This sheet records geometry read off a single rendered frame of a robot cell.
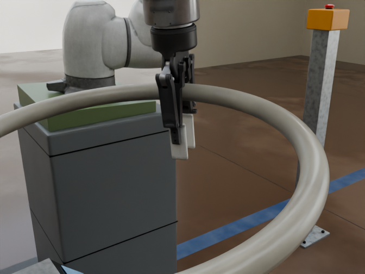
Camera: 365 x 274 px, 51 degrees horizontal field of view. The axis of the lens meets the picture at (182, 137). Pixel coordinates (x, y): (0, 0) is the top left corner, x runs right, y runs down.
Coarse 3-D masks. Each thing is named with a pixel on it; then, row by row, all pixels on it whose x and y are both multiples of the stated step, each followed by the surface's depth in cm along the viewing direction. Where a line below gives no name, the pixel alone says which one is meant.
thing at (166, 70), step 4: (168, 64) 61; (164, 68) 61; (168, 68) 61; (164, 72) 60; (168, 72) 61; (160, 76) 60; (164, 76) 59; (160, 80) 60; (164, 80) 60; (164, 84) 60
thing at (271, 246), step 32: (64, 96) 65; (96, 96) 66; (128, 96) 67; (192, 96) 65; (224, 96) 61; (256, 96) 58; (0, 128) 57; (288, 128) 49; (320, 160) 41; (320, 192) 36; (288, 224) 32; (224, 256) 29; (256, 256) 29; (288, 256) 31
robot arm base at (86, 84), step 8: (56, 80) 118; (64, 80) 117; (72, 80) 115; (80, 80) 114; (88, 80) 114; (96, 80) 115; (104, 80) 117; (112, 80) 120; (48, 88) 116; (56, 88) 117; (64, 88) 117; (72, 88) 115; (80, 88) 115; (88, 88) 115; (96, 88) 116
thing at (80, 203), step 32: (32, 128) 112; (96, 128) 106; (128, 128) 112; (160, 128) 118; (32, 160) 121; (64, 160) 104; (96, 160) 109; (128, 160) 115; (160, 160) 122; (32, 192) 132; (64, 192) 106; (96, 192) 112; (128, 192) 119; (160, 192) 126; (32, 224) 145; (64, 224) 109; (96, 224) 115; (128, 224) 122; (160, 224) 130; (64, 256) 112; (96, 256) 119; (128, 256) 126; (160, 256) 134
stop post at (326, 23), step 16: (320, 16) 156; (336, 16) 154; (320, 32) 160; (336, 32) 160; (320, 48) 162; (336, 48) 163; (320, 64) 163; (320, 80) 165; (320, 96) 167; (304, 112) 175; (320, 112) 170; (320, 128) 174; (304, 240) 188
